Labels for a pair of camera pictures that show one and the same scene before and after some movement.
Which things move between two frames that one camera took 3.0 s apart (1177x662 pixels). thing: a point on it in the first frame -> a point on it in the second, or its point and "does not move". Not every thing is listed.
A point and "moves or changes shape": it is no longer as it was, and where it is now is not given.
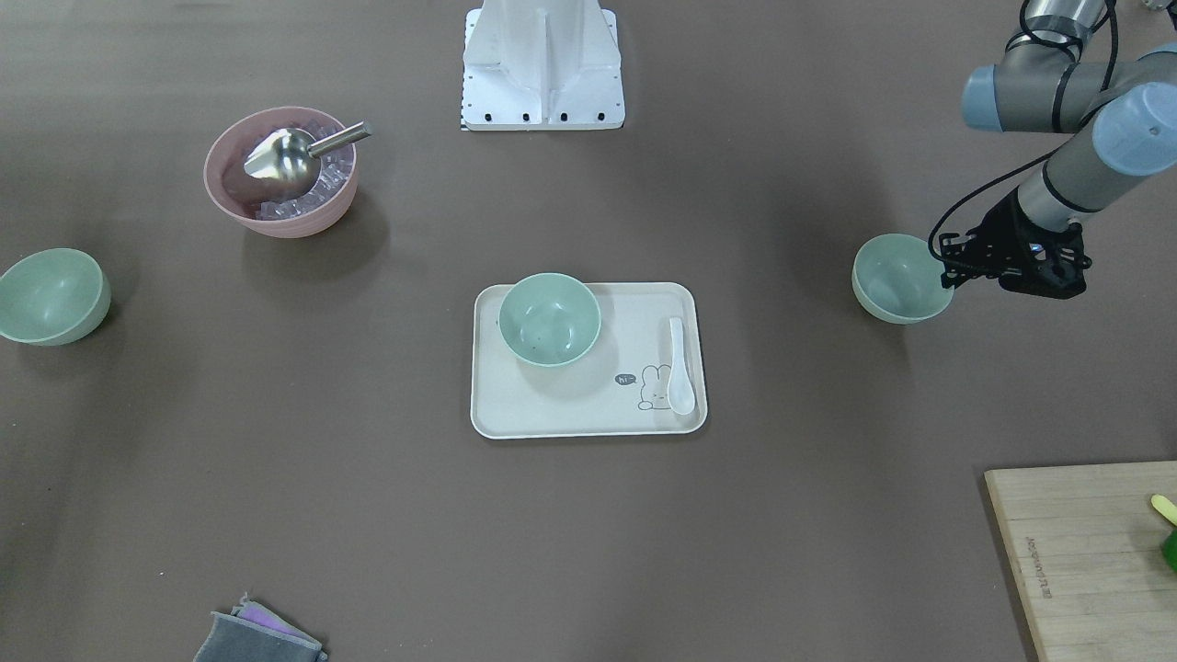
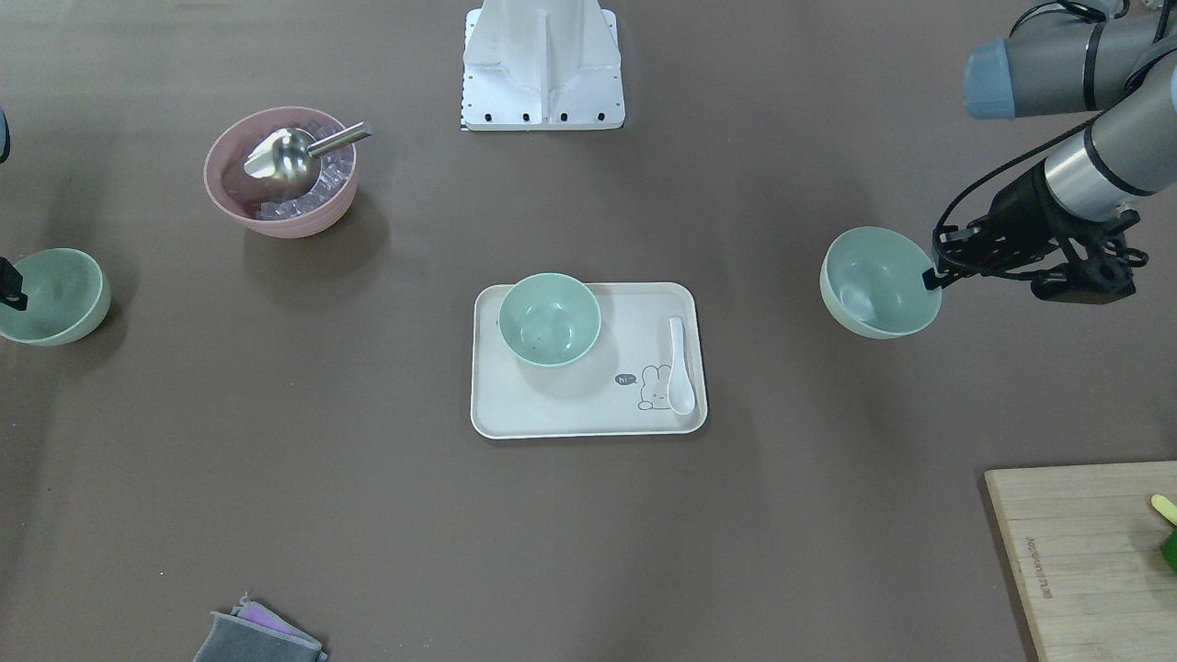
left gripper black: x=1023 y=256 does not move
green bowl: x=897 y=279 moves or changes shape
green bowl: x=53 y=297 does not move
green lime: x=1170 y=550 does not move
